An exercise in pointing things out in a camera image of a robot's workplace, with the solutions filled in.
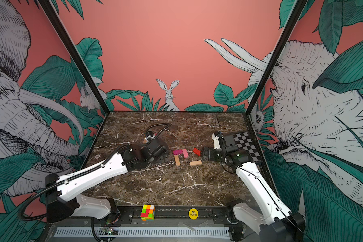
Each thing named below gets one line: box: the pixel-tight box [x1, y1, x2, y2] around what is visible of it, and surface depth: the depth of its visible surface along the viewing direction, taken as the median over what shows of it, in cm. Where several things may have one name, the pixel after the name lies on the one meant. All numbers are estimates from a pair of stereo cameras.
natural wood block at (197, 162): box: [189, 159, 203, 166], surface depth 95 cm
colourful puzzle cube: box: [140, 204, 156, 222], surface depth 73 cm
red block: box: [192, 148, 202, 157], surface depth 100 cm
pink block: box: [182, 148, 190, 159], surface depth 99 cm
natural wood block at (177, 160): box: [174, 154, 181, 167], surface depth 95 cm
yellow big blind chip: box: [188, 207, 199, 220], surface depth 76 cm
